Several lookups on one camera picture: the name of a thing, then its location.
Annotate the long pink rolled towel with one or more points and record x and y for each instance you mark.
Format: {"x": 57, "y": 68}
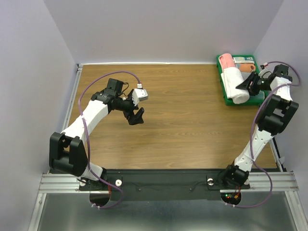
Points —
{"x": 226, "y": 61}

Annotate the orange rolled towel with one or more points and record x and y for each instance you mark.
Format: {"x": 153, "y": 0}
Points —
{"x": 247, "y": 68}

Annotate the teal rolled towel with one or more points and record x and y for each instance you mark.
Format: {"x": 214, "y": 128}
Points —
{"x": 258, "y": 98}

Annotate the white blue patterned towel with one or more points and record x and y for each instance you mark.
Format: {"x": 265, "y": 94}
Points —
{"x": 243, "y": 60}

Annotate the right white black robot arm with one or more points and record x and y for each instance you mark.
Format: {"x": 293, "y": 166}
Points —
{"x": 272, "y": 118}

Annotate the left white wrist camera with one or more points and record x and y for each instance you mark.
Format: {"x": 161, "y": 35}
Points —
{"x": 139, "y": 94}

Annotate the aluminium frame rail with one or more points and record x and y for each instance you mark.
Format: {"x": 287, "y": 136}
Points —
{"x": 56, "y": 183}

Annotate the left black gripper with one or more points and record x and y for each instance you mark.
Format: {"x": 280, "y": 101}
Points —
{"x": 137, "y": 118}

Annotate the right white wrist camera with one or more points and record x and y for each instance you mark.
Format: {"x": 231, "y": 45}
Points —
{"x": 264, "y": 72}

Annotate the green plastic basket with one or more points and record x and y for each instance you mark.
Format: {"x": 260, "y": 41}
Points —
{"x": 229, "y": 102}

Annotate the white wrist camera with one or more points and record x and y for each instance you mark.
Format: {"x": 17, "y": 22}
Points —
{"x": 139, "y": 94}
{"x": 264, "y": 72}

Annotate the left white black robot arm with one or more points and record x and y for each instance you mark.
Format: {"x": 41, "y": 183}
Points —
{"x": 70, "y": 149}

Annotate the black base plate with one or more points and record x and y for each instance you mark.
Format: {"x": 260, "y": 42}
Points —
{"x": 164, "y": 185}

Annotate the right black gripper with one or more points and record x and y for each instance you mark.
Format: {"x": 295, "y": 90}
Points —
{"x": 245, "y": 85}

